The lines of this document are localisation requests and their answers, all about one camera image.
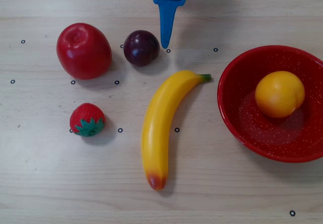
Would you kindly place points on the dark purple plastic plum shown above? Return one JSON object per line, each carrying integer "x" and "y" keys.
{"x": 141, "y": 48}

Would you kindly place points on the yellow-orange plastic peach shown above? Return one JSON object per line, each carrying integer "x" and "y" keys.
{"x": 278, "y": 95}

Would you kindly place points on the red plastic strawberry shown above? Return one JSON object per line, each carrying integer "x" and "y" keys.
{"x": 85, "y": 115}

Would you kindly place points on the red plastic apple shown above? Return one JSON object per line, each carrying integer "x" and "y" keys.
{"x": 83, "y": 55}

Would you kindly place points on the yellow plastic banana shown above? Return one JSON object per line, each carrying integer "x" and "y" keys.
{"x": 156, "y": 133}

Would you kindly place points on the red speckled enamel bowl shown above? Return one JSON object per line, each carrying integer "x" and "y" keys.
{"x": 252, "y": 138}

